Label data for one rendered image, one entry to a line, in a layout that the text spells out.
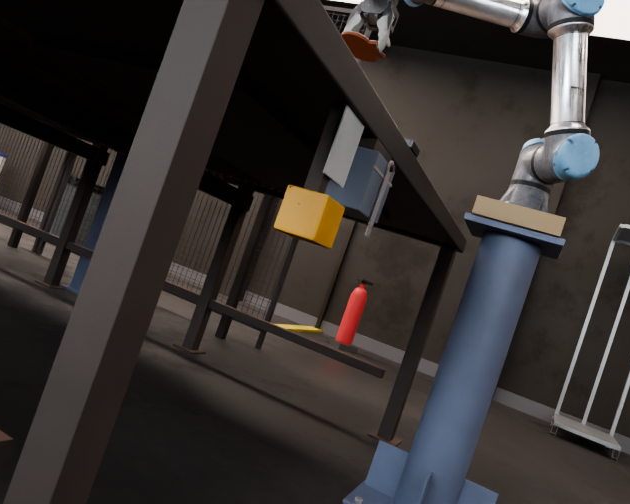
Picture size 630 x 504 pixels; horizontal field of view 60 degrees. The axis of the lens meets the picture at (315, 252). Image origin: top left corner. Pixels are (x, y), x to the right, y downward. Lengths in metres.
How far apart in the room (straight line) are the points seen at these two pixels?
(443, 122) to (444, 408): 4.27
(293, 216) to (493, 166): 4.60
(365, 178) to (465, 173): 4.41
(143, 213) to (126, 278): 0.07
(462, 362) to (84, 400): 1.18
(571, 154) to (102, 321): 1.27
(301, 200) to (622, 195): 4.65
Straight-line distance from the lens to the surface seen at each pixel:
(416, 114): 5.72
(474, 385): 1.63
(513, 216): 1.59
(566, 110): 1.65
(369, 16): 1.51
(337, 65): 0.86
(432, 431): 1.66
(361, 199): 1.05
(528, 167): 1.71
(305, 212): 0.90
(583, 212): 5.34
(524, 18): 1.81
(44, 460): 0.67
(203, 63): 0.62
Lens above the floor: 0.58
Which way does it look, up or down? 2 degrees up
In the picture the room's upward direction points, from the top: 19 degrees clockwise
